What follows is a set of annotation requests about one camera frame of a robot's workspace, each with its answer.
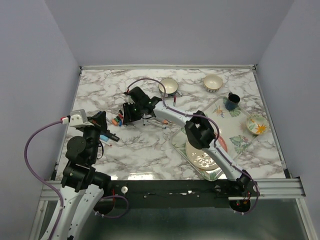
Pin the small black cup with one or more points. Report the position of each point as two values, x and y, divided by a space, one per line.
232 101

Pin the orange highlighter clear cap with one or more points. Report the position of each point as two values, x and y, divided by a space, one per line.
165 122

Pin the red thin marker left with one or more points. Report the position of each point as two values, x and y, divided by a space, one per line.
106 143

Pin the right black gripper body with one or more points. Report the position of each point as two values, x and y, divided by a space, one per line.
138 108

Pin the dark rimmed ceramic bowl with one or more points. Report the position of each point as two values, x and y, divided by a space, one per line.
168 87

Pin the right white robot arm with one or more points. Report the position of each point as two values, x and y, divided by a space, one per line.
201 131

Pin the pink and cream plate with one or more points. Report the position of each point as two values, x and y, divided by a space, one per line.
199 158

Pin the yellow floral bowl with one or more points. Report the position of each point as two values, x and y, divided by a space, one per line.
257 124

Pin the blue capped white marker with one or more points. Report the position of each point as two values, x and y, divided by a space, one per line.
157 124

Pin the striped cream bowl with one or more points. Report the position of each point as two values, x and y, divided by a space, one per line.
212 83

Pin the black mounting base bar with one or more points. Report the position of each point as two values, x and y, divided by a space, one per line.
170 194

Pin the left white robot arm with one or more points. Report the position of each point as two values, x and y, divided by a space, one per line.
81 186

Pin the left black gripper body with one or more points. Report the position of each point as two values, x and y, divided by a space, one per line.
92 134

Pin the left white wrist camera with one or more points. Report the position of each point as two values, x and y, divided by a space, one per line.
76 118

